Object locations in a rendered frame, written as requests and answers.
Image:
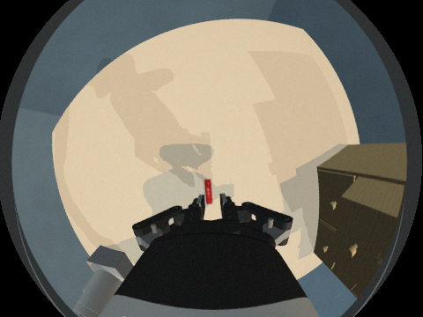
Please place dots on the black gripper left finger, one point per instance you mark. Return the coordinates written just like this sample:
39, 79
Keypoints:
188, 219

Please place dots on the brown chest of drawers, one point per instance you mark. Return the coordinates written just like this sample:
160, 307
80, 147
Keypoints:
383, 162

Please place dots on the red cylinder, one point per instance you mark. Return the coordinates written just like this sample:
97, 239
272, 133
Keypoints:
208, 191

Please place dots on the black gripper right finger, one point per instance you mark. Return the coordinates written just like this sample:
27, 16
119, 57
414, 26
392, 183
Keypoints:
276, 224

